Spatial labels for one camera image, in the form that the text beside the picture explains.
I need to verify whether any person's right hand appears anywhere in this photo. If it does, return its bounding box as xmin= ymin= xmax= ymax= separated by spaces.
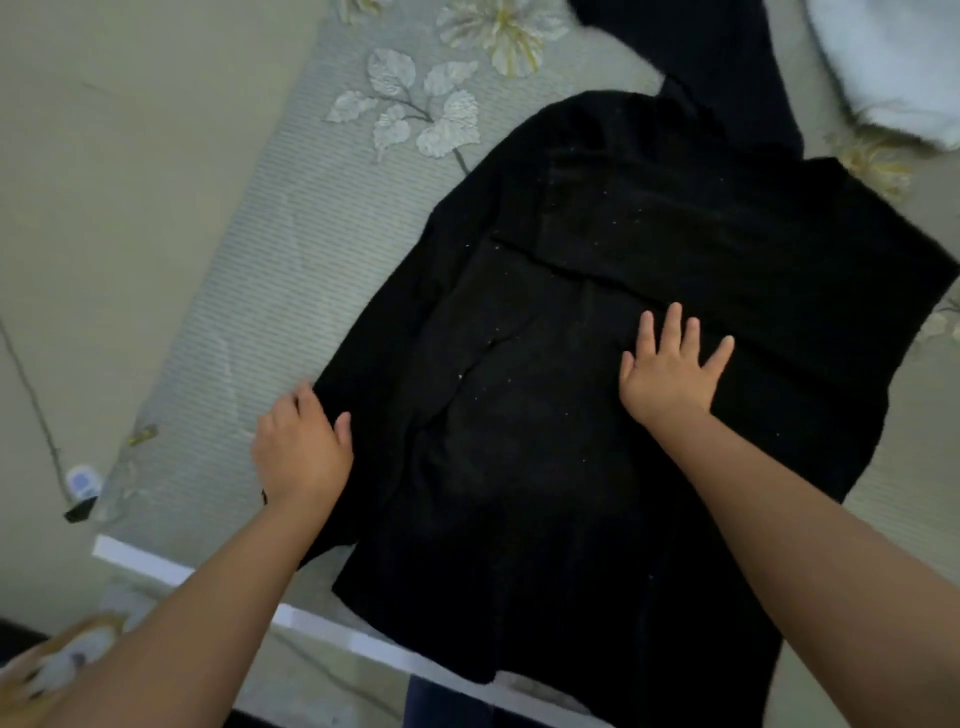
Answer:
xmin=618 ymin=302 xmax=736 ymax=432

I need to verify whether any person's left hand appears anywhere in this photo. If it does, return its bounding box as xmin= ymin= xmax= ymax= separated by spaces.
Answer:
xmin=250 ymin=381 xmax=355 ymax=510

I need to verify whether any large black knit garment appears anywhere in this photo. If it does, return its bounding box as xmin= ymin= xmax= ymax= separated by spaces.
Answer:
xmin=298 ymin=90 xmax=960 ymax=728

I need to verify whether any person's right forearm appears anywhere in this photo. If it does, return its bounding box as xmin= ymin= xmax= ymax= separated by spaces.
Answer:
xmin=643 ymin=409 xmax=960 ymax=728

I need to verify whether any person's left forearm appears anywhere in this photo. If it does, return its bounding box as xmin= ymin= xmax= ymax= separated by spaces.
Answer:
xmin=33 ymin=486 xmax=340 ymax=728

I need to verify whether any grey floral bed sheet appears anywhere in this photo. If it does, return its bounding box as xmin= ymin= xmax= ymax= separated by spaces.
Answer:
xmin=90 ymin=0 xmax=960 ymax=728

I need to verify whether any small white charger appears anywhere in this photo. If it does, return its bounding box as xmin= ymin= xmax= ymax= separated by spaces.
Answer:
xmin=65 ymin=465 xmax=104 ymax=505

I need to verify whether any narrow black garment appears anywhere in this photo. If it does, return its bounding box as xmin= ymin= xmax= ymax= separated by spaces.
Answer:
xmin=566 ymin=0 xmax=805 ymax=159

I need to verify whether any blue denim trouser leg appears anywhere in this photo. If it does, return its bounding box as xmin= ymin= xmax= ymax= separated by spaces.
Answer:
xmin=403 ymin=673 xmax=549 ymax=728

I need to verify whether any white fluffy garment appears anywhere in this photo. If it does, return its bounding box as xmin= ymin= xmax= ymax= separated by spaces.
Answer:
xmin=804 ymin=0 xmax=960 ymax=151

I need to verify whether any orange white patterned cloth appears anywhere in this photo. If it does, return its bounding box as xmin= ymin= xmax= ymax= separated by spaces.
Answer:
xmin=0 ymin=611 xmax=130 ymax=728

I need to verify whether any white bed frame edge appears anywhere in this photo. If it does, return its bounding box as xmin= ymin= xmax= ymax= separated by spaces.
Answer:
xmin=91 ymin=534 xmax=612 ymax=728

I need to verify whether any thin dark cable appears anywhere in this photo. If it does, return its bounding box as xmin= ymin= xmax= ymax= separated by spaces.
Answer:
xmin=0 ymin=321 xmax=76 ymax=502

